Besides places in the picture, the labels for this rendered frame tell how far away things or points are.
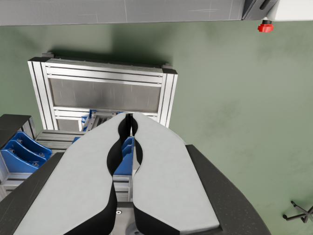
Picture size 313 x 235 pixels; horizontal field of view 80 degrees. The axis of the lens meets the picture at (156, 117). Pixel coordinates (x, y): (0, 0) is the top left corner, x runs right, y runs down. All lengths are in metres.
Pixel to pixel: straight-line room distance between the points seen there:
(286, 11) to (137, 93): 0.96
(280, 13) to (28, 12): 0.41
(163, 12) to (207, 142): 1.54
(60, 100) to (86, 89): 0.19
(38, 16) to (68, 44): 1.02
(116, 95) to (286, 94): 1.35
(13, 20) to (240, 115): 1.61
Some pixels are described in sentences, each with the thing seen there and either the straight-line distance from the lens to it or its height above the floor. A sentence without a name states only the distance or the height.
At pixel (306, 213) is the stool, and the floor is 0.10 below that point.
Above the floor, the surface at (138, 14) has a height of 0.95.
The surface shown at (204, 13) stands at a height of 0.95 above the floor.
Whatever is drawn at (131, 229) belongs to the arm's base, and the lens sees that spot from 0.57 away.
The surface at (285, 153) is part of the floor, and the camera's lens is 2.31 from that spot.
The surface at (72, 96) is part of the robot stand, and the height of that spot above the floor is 0.21.
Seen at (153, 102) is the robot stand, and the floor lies 0.21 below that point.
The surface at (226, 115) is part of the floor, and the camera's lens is 1.70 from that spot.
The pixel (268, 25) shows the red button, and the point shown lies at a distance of 0.60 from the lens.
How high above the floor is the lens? 1.32
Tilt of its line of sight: 58 degrees down
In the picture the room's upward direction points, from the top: 172 degrees clockwise
